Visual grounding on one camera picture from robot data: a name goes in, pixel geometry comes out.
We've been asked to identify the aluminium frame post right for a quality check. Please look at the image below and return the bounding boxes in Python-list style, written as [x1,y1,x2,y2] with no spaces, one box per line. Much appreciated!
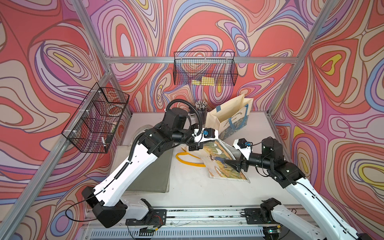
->
[267,1,339,117]

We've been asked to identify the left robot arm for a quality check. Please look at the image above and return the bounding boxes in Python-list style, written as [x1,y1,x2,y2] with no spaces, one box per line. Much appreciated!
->
[82,99,219,228]

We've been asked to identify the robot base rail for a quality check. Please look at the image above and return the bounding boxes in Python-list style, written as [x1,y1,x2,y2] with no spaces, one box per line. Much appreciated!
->
[80,205,331,240]

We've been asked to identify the black wire basket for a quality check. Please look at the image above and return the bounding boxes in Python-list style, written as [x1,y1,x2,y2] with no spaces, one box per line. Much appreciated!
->
[173,50,239,87]
[62,83,130,154]

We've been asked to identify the black wire basket back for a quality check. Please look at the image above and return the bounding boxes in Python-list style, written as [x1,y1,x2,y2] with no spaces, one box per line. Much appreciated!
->
[173,50,239,87]

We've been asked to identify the aluminium frame post left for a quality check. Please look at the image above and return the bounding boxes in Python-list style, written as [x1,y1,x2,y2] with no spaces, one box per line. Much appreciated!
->
[70,0,134,116]

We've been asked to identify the yellow sticky notes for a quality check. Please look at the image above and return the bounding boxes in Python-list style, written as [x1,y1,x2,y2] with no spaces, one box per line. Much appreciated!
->
[191,77,216,86]

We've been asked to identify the white yellow-handled bag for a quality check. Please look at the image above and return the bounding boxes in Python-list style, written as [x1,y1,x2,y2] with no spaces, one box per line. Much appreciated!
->
[176,140,250,183]

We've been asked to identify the cream blue-handled tote bag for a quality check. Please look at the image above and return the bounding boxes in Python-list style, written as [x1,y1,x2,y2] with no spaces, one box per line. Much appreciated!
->
[205,94,254,140]

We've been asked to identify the aluminium frame post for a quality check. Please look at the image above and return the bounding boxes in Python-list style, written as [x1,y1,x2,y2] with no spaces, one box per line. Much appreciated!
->
[70,0,134,116]
[267,1,339,117]

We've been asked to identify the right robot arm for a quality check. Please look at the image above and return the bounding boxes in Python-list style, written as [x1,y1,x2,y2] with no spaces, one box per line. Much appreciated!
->
[226,137,371,240]

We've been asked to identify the olive green canvas bag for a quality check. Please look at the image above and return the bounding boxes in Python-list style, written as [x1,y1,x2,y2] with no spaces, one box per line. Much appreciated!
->
[126,150,174,193]

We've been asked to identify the black cup of sticks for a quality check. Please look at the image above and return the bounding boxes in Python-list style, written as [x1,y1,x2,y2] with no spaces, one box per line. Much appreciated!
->
[195,100,208,125]

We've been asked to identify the black wire basket left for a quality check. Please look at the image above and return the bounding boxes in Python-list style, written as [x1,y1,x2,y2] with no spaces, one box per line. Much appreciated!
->
[62,83,130,154]

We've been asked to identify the aluminium frame crossbar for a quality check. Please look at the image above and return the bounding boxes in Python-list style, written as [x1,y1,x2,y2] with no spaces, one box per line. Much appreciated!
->
[104,56,299,64]

